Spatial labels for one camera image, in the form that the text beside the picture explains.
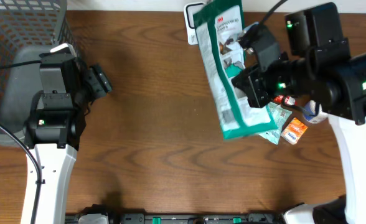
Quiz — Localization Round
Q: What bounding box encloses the grey plastic mesh basket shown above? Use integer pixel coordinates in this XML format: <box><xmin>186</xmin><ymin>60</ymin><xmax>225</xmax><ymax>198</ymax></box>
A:
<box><xmin>0</xmin><ymin>0</ymin><xmax>80</xmax><ymax>140</ymax></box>

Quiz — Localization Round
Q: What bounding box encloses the orange Kleenex tissue pack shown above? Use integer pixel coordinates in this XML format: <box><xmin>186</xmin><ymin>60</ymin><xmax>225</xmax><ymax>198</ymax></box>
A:
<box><xmin>281</xmin><ymin>118</ymin><xmax>307</xmax><ymax>145</ymax></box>

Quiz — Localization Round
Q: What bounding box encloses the white cylindrical container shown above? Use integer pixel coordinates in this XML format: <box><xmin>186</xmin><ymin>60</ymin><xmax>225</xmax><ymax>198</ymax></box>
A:
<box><xmin>303</xmin><ymin>100</ymin><xmax>328</xmax><ymax>124</ymax></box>

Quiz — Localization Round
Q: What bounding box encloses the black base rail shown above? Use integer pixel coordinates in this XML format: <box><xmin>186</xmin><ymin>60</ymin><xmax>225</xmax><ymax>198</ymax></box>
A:
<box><xmin>64</xmin><ymin>204</ymin><xmax>284</xmax><ymax>224</ymax></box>

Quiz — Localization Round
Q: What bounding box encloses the green 3M gloves package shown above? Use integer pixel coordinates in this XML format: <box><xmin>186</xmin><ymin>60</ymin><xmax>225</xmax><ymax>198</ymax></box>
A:
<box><xmin>193</xmin><ymin>0</ymin><xmax>277</xmax><ymax>139</ymax></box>

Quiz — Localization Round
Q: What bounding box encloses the mint green wipes pack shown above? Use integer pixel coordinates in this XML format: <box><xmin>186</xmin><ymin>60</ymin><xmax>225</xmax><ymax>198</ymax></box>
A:
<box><xmin>258</xmin><ymin>102</ymin><xmax>292</xmax><ymax>145</ymax></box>

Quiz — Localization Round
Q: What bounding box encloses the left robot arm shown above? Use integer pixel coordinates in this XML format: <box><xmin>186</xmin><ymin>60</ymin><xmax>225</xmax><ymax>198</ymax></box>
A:
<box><xmin>21</xmin><ymin>54</ymin><xmax>112</xmax><ymax>223</ymax></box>

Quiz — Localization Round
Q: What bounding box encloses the white barcode scanner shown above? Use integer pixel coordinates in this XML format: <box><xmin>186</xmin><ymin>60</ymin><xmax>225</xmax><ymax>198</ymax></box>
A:
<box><xmin>183</xmin><ymin>2</ymin><xmax>205</xmax><ymax>45</ymax></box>

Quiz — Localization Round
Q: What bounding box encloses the red snack sachet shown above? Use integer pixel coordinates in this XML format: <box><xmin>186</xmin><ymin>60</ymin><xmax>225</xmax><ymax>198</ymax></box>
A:
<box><xmin>273</xmin><ymin>95</ymin><xmax>296</xmax><ymax>106</ymax></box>

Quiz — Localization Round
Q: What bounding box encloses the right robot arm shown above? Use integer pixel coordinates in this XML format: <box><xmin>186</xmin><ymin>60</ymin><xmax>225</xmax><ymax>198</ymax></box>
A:
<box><xmin>232</xmin><ymin>2</ymin><xmax>366</xmax><ymax>223</ymax></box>

